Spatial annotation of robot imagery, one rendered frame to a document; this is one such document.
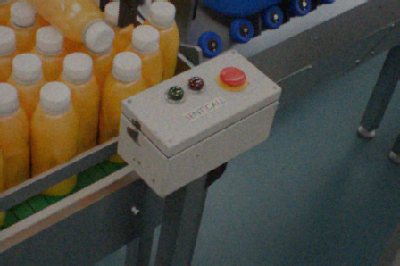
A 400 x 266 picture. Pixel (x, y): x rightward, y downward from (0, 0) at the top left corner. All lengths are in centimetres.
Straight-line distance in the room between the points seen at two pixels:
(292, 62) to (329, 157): 110
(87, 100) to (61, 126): 7
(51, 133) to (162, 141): 17
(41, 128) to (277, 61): 57
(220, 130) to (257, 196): 138
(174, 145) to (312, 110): 178
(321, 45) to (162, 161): 66
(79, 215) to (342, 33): 71
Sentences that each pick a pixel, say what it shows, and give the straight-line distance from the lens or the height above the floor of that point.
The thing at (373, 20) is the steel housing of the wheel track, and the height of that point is 86.
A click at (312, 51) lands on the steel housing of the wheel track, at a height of 86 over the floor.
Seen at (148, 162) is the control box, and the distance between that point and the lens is 102.
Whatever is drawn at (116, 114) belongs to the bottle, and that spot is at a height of 101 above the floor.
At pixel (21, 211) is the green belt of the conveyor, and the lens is 114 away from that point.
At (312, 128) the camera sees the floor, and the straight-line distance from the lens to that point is 266.
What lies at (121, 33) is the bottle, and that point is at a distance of 119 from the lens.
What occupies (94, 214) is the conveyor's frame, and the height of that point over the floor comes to 87.
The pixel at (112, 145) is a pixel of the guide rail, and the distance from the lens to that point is 113.
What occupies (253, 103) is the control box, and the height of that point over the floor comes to 110.
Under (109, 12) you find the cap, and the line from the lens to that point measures 118.
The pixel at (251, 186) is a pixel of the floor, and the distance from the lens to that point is 242.
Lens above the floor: 180
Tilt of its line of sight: 45 degrees down
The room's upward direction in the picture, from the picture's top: 12 degrees clockwise
